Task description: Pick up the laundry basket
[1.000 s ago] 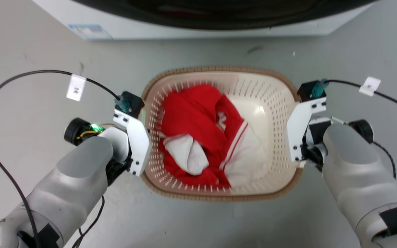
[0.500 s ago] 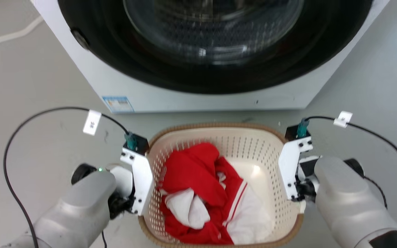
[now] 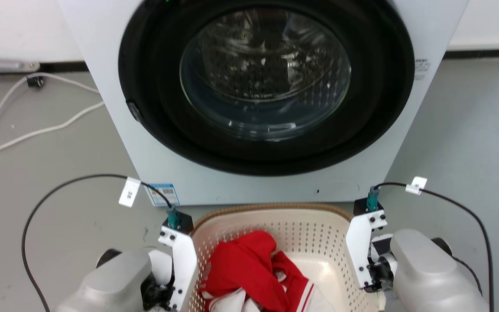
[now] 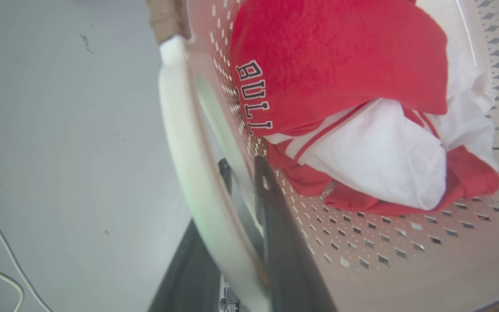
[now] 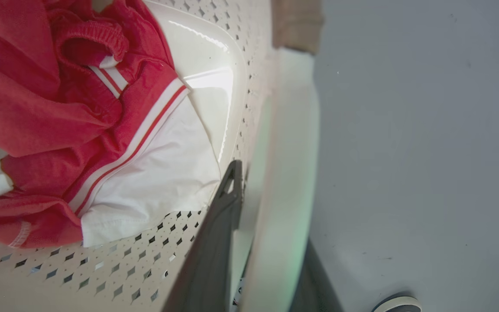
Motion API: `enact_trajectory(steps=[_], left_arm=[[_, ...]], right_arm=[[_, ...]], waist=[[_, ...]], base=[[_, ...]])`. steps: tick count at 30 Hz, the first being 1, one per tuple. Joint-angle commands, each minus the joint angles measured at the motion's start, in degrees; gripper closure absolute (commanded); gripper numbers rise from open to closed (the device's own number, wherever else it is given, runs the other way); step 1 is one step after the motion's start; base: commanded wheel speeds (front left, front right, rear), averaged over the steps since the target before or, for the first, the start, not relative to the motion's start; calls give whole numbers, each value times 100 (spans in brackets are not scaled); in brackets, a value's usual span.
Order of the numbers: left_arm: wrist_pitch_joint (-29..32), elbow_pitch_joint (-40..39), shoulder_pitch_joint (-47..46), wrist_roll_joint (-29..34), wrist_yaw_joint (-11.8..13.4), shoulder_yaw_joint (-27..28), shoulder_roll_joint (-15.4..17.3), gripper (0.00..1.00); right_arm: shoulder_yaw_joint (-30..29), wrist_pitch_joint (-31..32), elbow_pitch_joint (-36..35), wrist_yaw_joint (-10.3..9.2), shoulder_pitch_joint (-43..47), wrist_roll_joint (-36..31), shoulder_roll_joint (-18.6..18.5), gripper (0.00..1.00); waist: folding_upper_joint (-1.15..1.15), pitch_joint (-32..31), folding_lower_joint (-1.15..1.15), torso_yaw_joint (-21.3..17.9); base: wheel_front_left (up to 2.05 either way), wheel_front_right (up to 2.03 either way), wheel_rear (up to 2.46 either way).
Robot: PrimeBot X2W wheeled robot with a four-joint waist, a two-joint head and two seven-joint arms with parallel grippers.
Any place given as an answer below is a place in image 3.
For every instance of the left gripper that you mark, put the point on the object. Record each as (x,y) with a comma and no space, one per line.
(156,297)

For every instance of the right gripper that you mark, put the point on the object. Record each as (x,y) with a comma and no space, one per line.
(380,273)

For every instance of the cream perforated laundry basket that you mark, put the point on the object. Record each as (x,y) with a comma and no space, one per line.
(310,234)

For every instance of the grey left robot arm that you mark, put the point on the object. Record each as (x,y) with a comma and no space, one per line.
(111,277)

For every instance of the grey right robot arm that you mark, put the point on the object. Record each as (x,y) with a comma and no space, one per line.
(427,273)

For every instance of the red garment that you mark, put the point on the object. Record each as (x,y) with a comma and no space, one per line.
(241,264)

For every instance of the blue white barcode sticker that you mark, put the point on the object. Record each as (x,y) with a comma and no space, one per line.
(163,195)

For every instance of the white front-load washing machine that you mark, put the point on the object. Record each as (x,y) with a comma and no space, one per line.
(232,188)

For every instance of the black round washer door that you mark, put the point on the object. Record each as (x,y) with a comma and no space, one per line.
(154,86)

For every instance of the grey appliance base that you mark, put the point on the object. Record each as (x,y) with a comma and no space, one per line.
(2,65)

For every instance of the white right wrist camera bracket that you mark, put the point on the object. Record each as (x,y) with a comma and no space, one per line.
(358,251)

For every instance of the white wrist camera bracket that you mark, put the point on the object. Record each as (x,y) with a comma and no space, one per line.
(358,251)
(184,268)

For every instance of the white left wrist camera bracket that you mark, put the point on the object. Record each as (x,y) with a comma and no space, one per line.
(184,268)

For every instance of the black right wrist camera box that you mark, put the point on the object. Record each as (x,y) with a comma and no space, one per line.
(368,206)

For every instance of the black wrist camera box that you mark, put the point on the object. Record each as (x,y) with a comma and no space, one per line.
(183,222)
(368,206)

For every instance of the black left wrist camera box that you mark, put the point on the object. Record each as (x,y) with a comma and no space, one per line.
(183,222)

